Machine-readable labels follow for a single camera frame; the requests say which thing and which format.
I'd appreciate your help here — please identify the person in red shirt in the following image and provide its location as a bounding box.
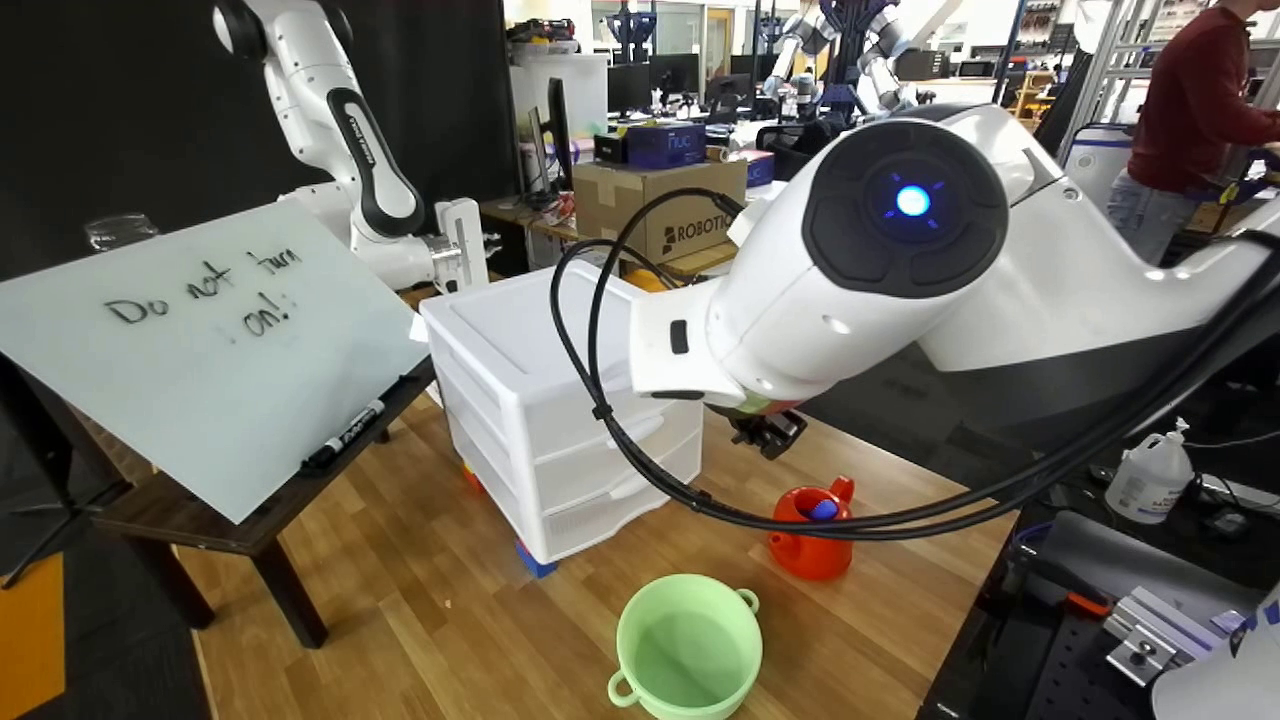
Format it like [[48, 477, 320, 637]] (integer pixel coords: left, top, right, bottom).
[[1102, 0, 1280, 264]]

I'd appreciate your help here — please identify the white plastic drawer cabinet frame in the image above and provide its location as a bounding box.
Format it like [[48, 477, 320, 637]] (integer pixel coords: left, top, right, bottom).
[[421, 254, 713, 566]]

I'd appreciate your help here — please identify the black clamp with orange grip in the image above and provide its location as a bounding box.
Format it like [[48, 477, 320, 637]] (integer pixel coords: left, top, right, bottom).
[[1014, 553, 1116, 623]]

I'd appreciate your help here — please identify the dark purple box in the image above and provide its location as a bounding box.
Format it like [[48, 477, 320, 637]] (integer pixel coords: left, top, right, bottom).
[[592, 114, 713, 172]]

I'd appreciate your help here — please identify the aluminium extrusion rail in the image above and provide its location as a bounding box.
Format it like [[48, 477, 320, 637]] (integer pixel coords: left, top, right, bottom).
[[1100, 584, 1256, 690]]

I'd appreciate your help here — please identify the black perforated breadboard plate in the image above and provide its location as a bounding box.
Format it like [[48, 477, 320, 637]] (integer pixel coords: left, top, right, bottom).
[[915, 533, 1204, 720]]

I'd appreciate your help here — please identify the white plastic jug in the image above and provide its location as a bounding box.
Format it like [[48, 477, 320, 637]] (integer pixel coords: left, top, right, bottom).
[[1100, 413, 1200, 526]]

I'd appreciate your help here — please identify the dark wooden side table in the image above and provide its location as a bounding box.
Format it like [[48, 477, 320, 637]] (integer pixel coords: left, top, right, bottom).
[[0, 354, 444, 651]]

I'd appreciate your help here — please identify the orange floor mat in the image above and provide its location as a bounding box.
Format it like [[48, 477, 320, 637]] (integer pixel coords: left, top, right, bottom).
[[0, 553, 72, 720]]

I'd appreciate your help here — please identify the red plastic mug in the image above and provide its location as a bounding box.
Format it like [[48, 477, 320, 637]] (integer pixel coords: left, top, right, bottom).
[[768, 477, 861, 589]]

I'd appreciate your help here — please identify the blue tape piece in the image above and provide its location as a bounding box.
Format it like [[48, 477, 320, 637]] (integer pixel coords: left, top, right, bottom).
[[515, 541, 563, 579]]

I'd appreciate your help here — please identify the whiteboard with handwritten note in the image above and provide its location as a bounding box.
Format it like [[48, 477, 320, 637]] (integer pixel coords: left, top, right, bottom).
[[0, 205, 432, 526]]

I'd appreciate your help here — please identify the white floor cabinet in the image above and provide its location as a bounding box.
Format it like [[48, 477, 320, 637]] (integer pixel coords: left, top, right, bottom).
[[1061, 118, 1137, 214]]

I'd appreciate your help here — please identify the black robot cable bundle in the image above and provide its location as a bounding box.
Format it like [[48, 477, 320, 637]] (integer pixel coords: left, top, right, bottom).
[[548, 184, 1280, 545]]

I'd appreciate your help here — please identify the white rounded object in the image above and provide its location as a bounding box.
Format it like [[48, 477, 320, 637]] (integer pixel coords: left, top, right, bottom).
[[1151, 584, 1280, 720]]

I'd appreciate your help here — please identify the black whiteboard marker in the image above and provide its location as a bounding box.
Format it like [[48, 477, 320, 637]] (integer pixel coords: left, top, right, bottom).
[[297, 395, 391, 479]]

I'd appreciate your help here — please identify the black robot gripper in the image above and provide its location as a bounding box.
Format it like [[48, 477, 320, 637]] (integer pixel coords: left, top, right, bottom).
[[723, 404, 811, 465]]

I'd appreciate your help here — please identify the white boxy gripper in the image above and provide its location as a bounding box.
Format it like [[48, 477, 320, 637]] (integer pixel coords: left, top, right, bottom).
[[432, 197, 494, 297]]

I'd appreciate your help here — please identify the light green plastic pot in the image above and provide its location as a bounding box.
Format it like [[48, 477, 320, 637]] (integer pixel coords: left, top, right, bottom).
[[603, 572, 768, 720]]

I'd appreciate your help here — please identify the light wooden desk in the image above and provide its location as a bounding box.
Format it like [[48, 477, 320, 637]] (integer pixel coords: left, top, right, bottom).
[[484, 197, 723, 291]]

